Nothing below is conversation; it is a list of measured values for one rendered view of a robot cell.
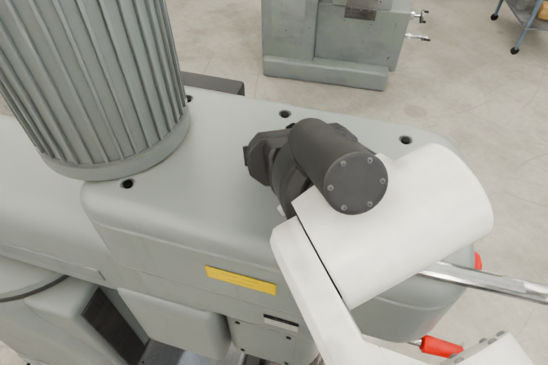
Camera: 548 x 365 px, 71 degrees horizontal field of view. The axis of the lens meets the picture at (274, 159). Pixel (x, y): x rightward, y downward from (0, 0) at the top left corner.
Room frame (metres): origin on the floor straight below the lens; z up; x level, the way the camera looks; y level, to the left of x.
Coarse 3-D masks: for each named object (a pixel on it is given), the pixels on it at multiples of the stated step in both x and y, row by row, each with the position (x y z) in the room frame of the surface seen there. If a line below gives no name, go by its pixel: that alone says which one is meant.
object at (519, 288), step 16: (432, 272) 0.17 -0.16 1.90; (448, 272) 0.17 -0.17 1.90; (464, 272) 0.17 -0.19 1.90; (480, 272) 0.17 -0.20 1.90; (480, 288) 0.16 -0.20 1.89; (496, 288) 0.16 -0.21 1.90; (512, 288) 0.16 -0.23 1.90; (528, 288) 0.16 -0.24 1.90; (544, 288) 0.16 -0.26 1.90; (544, 304) 0.14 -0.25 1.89
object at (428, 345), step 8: (424, 336) 0.18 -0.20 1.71; (432, 336) 0.18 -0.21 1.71; (416, 344) 0.17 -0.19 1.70; (424, 344) 0.17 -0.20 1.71; (432, 344) 0.17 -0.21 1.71; (440, 344) 0.17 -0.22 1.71; (448, 344) 0.17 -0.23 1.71; (456, 344) 0.17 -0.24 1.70; (424, 352) 0.16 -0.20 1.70; (432, 352) 0.16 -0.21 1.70; (440, 352) 0.16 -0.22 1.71; (448, 352) 0.16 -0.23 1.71; (456, 352) 0.16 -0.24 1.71
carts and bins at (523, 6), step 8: (512, 0) 4.24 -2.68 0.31; (520, 0) 4.01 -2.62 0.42; (528, 0) 4.00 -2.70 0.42; (536, 0) 4.24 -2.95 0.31; (544, 0) 4.24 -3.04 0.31; (496, 8) 4.41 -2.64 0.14; (512, 8) 4.05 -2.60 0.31; (520, 8) 3.99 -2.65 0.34; (528, 8) 4.05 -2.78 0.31; (536, 8) 3.62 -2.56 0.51; (544, 8) 3.81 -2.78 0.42; (496, 16) 4.38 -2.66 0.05; (520, 16) 3.86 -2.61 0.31; (528, 16) 3.86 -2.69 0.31; (536, 16) 3.86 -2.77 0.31; (544, 16) 3.80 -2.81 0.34; (528, 24) 3.62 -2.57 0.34; (536, 24) 3.69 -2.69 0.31; (544, 24) 3.69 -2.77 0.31; (520, 40) 3.62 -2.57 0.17; (512, 48) 3.64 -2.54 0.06
